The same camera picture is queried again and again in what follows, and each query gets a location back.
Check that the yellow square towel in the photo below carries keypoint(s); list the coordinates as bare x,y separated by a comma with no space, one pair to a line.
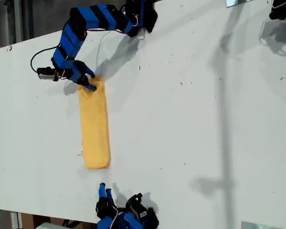
95,124

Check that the brown cardboard box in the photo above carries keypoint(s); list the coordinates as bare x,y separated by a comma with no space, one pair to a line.
50,221

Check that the white container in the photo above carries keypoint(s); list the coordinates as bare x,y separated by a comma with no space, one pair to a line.
48,226

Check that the white table leg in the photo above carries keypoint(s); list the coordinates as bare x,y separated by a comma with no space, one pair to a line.
16,220

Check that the gripper camera stalk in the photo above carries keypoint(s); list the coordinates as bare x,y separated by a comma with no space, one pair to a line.
57,75

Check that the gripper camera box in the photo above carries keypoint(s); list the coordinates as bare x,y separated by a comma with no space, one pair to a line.
45,74
137,206

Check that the grey metal post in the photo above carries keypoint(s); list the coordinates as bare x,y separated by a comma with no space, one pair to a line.
17,21

